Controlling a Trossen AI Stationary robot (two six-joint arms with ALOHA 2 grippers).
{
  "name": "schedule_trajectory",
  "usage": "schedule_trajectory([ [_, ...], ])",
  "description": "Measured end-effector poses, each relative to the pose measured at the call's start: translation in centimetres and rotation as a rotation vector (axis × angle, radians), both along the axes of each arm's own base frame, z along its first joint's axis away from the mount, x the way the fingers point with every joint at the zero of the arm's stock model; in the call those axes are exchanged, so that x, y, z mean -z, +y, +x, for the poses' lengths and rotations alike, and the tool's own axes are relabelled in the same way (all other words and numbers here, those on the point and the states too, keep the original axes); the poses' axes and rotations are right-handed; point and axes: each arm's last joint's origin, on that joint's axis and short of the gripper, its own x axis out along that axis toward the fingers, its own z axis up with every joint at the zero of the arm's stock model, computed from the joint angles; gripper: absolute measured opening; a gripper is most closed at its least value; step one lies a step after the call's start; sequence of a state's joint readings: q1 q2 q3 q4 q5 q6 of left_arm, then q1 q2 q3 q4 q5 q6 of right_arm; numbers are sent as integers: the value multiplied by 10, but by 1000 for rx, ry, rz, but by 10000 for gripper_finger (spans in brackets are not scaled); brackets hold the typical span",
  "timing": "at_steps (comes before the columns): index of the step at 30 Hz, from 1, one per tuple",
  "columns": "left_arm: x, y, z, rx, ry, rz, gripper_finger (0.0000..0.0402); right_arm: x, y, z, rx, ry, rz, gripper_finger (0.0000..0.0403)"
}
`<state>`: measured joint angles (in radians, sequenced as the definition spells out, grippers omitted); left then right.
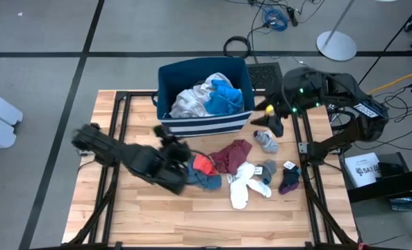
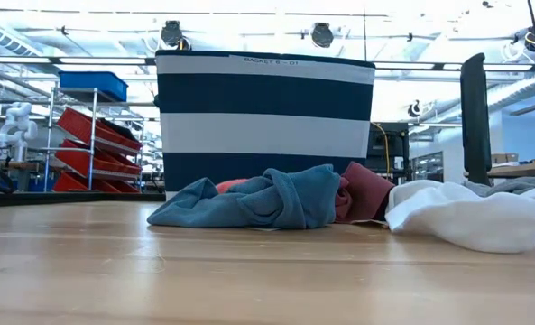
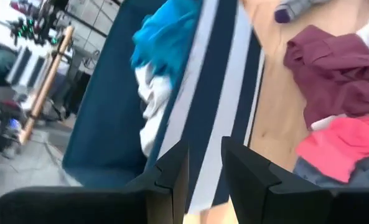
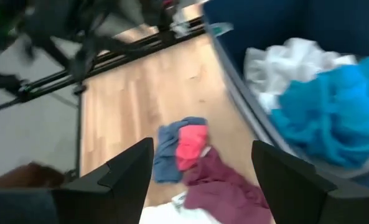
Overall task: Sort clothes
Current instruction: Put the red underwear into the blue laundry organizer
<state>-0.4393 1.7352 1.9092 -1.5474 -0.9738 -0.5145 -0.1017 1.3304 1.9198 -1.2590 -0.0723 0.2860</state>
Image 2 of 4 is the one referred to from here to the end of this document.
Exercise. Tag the blue-grey knit sweater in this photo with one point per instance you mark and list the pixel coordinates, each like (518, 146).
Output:
(271, 201)

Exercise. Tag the coral terry cloth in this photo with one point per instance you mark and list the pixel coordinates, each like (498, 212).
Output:
(231, 185)

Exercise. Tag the maroon garment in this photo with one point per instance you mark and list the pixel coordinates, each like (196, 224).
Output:
(366, 192)

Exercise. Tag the grey teal sock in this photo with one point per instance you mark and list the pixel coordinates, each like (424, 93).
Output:
(510, 185)

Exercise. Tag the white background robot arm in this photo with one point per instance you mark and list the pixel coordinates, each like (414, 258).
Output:
(16, 126)

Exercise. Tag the navy white striped fabric basket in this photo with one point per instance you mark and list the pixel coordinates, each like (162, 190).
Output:
(262, 131)

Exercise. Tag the round black ceiling lamp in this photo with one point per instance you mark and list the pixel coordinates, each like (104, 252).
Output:
(322, 35)
(172, 34)

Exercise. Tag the small black ceiling lamp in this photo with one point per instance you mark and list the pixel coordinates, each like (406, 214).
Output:
(413, 109)

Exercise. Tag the red bin shelf rack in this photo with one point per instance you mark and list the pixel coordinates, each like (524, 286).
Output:
(95, 135)

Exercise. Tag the blue plastic bin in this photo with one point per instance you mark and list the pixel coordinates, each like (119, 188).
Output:
(93, 83)

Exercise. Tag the black metal table frame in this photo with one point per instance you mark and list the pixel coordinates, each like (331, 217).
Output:
(68, 198)

